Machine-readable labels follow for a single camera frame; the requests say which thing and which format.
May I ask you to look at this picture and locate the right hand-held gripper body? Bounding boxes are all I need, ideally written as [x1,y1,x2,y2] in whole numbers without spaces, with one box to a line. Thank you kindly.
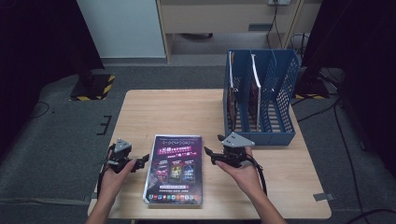
[221,132,256,169]

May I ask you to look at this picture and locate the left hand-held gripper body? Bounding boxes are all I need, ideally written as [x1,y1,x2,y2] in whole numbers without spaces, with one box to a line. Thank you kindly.
[106,138,133,174]

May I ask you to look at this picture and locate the purple magazine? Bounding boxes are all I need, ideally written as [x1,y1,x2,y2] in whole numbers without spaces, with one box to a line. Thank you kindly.
[247,53,263,133]
[142,133,204,209]

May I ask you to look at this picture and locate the black magazine with red packets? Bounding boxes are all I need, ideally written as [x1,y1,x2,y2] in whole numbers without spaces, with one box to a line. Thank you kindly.
[228,50,240,133]

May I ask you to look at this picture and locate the blue plastic file rack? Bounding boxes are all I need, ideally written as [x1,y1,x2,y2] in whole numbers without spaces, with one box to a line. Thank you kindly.
[222,48,301,147]

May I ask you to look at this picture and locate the person's left hand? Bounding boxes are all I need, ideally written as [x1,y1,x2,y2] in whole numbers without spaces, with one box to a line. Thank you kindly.
[98,158,138,200]

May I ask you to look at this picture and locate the person's right hand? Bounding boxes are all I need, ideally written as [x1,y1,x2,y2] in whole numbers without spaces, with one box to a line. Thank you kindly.
[215,147,265,199]

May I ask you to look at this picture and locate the black stand base yellow stripes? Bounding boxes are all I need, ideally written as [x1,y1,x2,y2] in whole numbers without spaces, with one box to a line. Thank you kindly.
[293,66,331,101]
[69,63,117,102]

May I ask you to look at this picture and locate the white cabinet panel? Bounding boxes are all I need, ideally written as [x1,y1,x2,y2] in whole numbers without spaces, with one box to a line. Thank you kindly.
[76,0,166,59]

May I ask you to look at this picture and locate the dark curtain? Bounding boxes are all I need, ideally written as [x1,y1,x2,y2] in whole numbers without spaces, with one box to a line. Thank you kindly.
[0,0,106,157]
[300,0,396,178]

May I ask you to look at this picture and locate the left hand-held gripper cable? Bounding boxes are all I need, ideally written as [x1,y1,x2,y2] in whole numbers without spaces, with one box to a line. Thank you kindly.
[96,160,110,200]

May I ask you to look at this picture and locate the hand-held gripper cable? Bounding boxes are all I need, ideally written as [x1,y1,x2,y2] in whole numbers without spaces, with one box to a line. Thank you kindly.
[96,160,110,200]
[247,153,269,197]

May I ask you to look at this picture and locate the right hand-held gripper cable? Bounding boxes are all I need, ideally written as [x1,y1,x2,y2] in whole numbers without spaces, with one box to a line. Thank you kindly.
[247,153,269,197]

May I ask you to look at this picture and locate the black floor cable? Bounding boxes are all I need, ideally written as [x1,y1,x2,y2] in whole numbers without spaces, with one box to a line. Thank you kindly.
[332,101,366,218]
[30,101,50,119]
[345,208,396,224]
[296,103,336,123]

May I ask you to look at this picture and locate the black socket cable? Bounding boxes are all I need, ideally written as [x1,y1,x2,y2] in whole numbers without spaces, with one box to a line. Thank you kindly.
[265,4,284,50]

